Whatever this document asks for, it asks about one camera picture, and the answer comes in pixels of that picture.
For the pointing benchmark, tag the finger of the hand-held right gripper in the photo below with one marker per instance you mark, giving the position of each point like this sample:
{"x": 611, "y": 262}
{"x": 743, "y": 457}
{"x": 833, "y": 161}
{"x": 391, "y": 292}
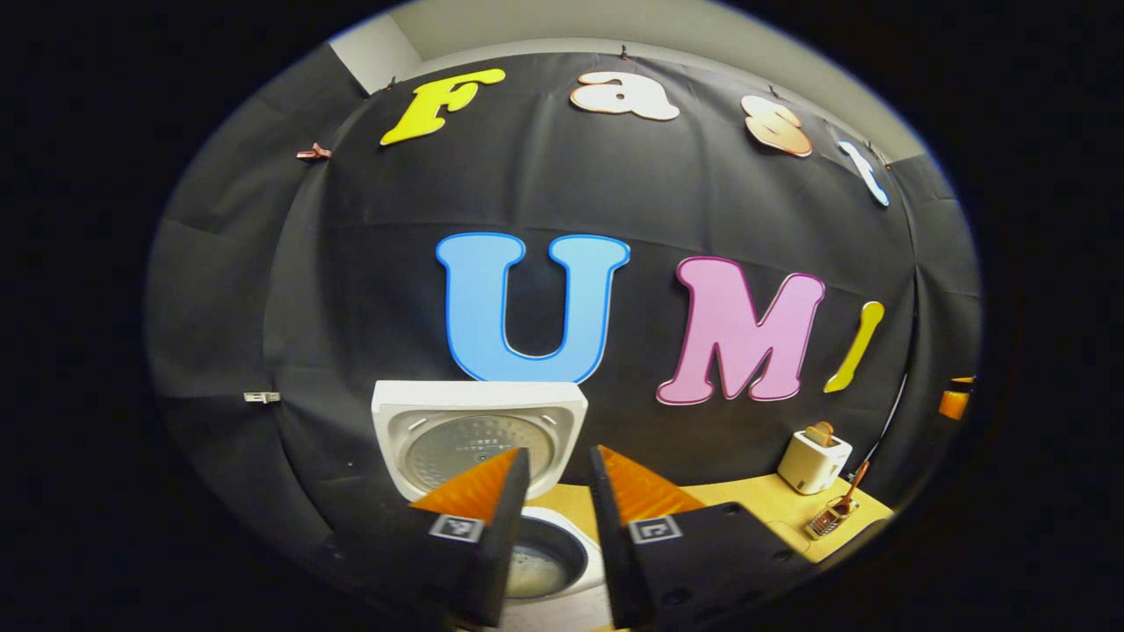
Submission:
{"x": 955, "y": 399}

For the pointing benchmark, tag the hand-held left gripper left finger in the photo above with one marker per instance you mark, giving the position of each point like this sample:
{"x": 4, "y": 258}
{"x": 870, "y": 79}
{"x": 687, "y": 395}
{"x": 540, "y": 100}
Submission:
{"x": 496, "y": 562}

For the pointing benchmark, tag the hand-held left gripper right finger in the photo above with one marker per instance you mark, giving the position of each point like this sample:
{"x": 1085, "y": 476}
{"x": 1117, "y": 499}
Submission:
{"x": 619, "y": 562}

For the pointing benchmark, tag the brown wooden spoon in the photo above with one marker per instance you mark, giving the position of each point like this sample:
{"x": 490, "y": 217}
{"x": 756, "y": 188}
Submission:
{"x": 856, "y": 481}

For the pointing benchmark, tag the white rice cooker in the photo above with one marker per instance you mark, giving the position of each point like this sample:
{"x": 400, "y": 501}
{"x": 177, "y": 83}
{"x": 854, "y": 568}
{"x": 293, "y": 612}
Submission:
{"x": 479, "y": 412}

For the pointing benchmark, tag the toast slice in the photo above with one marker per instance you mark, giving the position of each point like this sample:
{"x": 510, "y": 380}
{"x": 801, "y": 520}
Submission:
{"x": 820, "y": 433}

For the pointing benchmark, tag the white toaster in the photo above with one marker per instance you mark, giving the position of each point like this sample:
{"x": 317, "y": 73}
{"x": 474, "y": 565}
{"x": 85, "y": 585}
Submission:
{"x": 812, "y": 465}

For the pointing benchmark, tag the white cloth clip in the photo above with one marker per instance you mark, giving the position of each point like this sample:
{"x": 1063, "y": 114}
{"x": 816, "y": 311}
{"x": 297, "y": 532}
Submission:
{"x": 262, "y": 397}

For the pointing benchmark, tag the black backdrop cloth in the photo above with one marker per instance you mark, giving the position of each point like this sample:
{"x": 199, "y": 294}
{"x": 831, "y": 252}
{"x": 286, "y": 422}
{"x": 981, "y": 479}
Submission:
{"x": 615, "y": 175}

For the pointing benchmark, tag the copper cloth clip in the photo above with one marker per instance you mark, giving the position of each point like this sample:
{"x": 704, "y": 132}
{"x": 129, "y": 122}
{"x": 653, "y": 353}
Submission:
{"x": 313, "y": 153}

